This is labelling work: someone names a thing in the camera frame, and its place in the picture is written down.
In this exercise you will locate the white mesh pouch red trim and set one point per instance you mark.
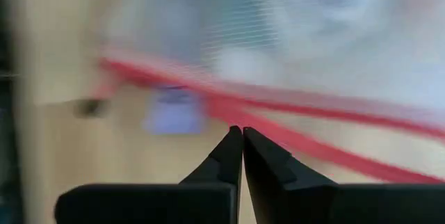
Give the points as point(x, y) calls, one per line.
point(313, 78)

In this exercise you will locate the white card pack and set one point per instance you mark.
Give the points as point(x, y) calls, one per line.
point(313, 18)

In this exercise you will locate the purple flat pack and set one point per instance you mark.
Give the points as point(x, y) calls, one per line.
point(174, 118)

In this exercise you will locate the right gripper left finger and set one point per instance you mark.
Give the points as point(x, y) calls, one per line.
point(222, 168)

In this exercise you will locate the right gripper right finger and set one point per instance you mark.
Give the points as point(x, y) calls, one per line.
point(274, 175)

